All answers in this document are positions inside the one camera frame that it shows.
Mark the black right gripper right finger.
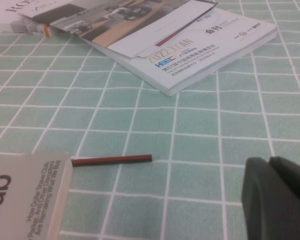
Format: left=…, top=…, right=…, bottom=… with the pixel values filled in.
left=269, top=155, right=300, bottom=209

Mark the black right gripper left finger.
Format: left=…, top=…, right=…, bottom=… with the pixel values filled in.
left=240, top=156, right=300, bottom=240

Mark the red black striped pencil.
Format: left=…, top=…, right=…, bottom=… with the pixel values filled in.
left=71, top=154, right=153, bottom=167

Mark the green checkered tablecloth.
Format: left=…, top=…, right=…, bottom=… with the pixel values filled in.
left=0, top=0, right=300, bottom=240

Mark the white 2022 XI'AN catalogue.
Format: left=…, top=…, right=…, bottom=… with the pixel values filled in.
left=86, top=7, right=278, bottom=98

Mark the robot photo brochure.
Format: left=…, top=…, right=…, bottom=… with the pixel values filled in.
left=17, top=0, right=220, bottom=60

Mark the grey blue Dollar Club book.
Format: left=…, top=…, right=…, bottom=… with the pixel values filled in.
left=0, top=152, right=74, bottom=240

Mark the white ROS book orange spine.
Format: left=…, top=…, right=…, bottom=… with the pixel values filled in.
left=0, top=0, right=54, bottom=38

